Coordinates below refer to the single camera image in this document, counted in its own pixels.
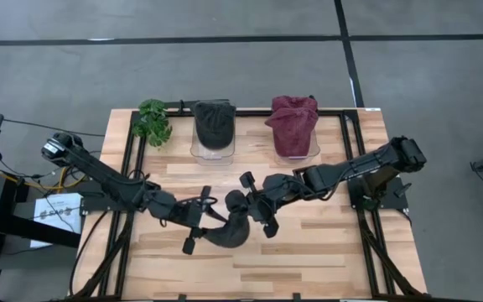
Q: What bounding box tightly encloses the green artificial plant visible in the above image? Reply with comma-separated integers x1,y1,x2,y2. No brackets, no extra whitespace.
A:
131,98,174,149

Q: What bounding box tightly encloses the yellow cable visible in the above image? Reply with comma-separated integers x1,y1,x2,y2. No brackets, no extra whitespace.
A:
0,166,88,192

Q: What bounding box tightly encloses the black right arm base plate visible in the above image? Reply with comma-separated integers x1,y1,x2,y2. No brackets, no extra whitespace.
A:
347,175,410,211

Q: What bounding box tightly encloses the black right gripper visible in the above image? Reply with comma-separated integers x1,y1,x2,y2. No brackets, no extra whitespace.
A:
241,171,305,239

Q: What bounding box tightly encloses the black stand beam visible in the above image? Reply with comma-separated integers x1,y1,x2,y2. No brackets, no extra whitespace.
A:
0,204,82,249

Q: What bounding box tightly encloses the black baseball cap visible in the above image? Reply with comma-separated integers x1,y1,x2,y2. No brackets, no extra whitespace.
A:
201,189,252,249
193,100,236,151

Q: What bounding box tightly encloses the white printed paper sheet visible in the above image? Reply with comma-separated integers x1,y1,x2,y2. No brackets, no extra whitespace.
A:
29,192,85,250

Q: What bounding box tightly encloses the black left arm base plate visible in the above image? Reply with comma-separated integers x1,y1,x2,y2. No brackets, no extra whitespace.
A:
79,179,144,213

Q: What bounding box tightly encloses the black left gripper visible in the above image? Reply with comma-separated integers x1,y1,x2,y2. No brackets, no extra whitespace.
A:
168,186,229,255

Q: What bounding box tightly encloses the maroon baseball cap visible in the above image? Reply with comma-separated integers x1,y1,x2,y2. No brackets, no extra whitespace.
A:
264,107,320,159
271,95,319,117

